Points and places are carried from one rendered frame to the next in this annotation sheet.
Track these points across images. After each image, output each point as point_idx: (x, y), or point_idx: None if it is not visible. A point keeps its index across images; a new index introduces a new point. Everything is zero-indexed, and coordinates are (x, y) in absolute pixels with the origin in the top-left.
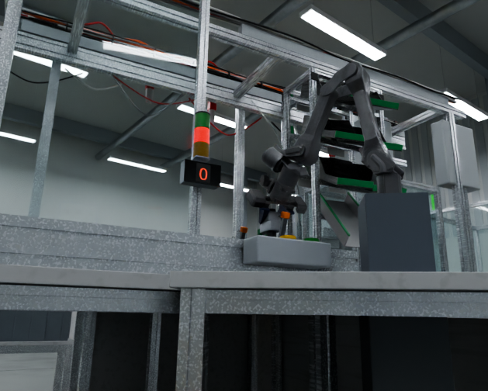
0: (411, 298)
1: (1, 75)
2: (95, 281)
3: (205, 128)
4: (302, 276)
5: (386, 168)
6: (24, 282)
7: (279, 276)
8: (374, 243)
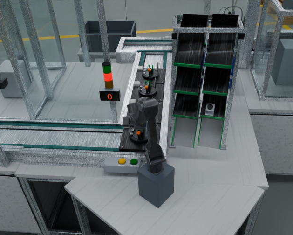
0: None
1: (13, 63)
2: (50, 177)
3: (107, 74)
4: (90, 209)
5: (148, 163)
6: (32, 177)
7: (85, 205)
8: (139, 186)
